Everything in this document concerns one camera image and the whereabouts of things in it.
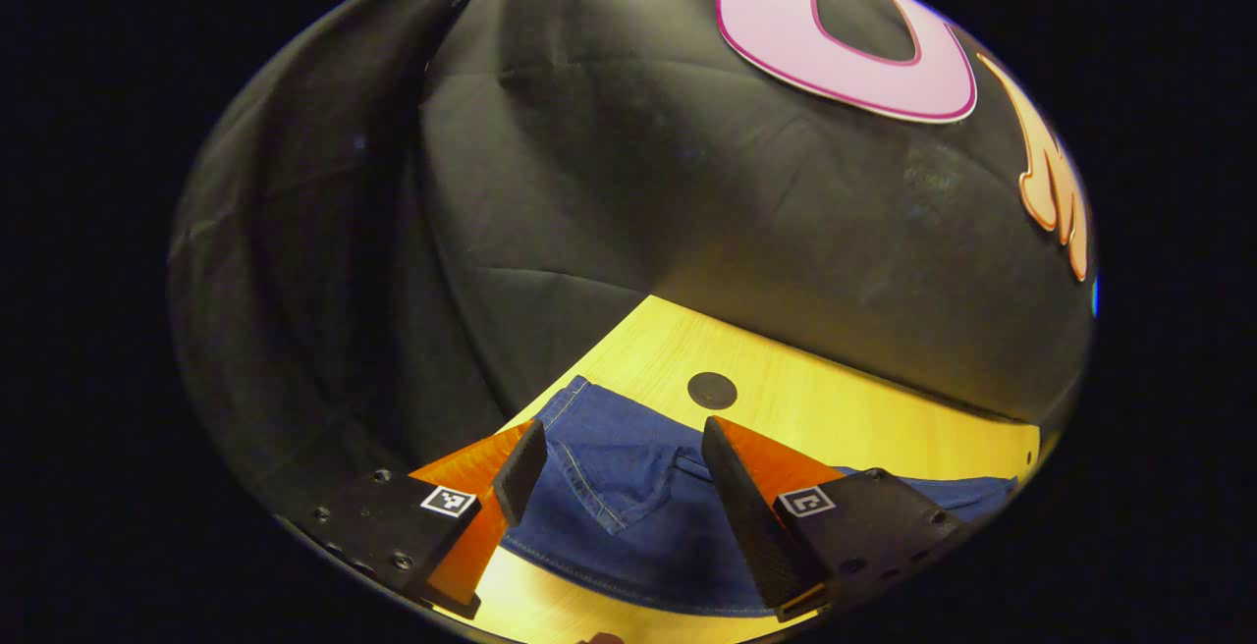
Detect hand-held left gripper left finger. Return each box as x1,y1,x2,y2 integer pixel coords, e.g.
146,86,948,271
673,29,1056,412
285,418,549,620

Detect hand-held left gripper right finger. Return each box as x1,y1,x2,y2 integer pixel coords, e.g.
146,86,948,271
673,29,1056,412
701,415,968,623

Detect blue jeans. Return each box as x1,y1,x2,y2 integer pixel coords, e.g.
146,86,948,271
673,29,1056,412
501,376,1017,618

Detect black backdrop cloth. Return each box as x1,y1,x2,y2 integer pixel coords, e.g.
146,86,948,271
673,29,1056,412
167,0,1096,527

